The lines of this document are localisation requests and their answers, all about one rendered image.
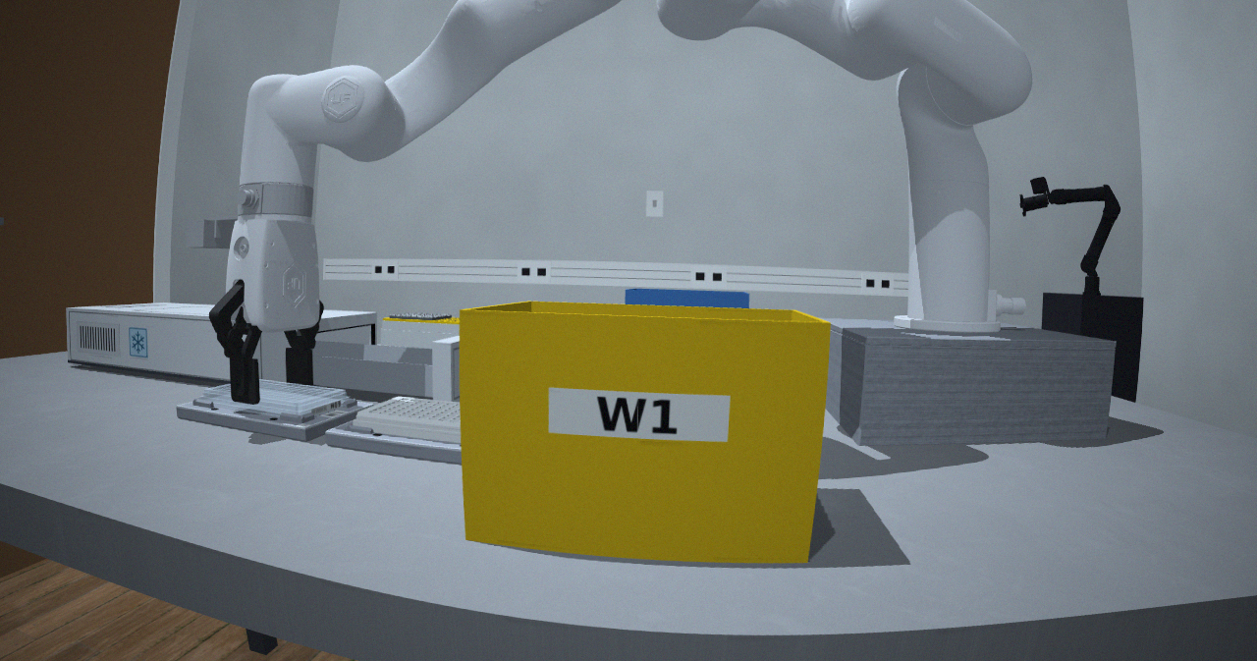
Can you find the yellow bin labelled w1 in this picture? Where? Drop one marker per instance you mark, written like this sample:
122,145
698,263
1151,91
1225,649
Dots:
657,432

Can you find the blue open-top bin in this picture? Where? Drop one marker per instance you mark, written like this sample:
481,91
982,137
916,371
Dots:
687,298

